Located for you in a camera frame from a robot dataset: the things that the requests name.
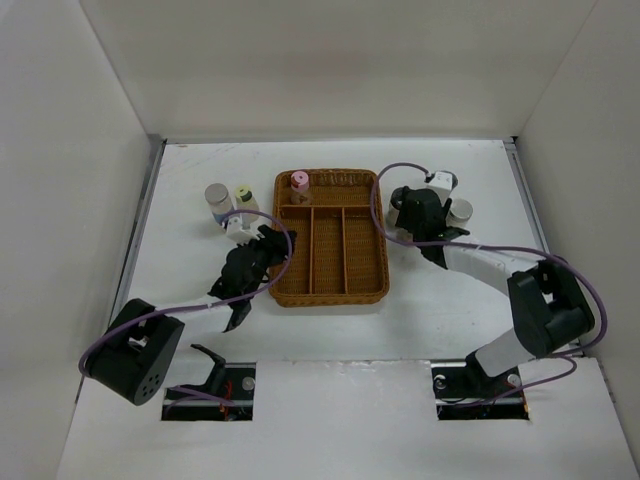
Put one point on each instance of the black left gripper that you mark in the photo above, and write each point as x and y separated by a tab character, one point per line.
276	244

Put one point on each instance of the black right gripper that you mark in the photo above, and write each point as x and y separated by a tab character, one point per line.
404	218

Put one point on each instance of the grey cap bottle blue label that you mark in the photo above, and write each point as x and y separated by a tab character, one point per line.
459	214

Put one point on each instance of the yellow cap spice bottle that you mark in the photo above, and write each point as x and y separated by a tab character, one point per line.
245	200

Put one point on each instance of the pink cap spice bottle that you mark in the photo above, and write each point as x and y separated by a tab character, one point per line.
300	188

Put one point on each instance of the silver cap bottle blue label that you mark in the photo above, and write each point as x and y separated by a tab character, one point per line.
220	203

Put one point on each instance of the dark cap tan spice bottle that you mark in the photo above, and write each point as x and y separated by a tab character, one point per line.
395	205

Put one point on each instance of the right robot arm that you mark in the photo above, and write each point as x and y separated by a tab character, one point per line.
547	305

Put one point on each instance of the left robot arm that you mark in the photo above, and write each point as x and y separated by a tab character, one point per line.
133	356

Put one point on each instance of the brown wicker divided basket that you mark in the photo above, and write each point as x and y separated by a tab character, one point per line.
340	257

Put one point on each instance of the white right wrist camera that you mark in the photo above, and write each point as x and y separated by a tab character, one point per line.
442	182

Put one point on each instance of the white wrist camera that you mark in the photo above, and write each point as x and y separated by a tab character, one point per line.
239	231
442	182

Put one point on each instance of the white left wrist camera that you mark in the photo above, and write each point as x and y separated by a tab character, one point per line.
239	231

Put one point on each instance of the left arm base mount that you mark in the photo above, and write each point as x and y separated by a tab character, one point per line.
227	394

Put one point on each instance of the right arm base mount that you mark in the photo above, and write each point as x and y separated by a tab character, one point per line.
458	398

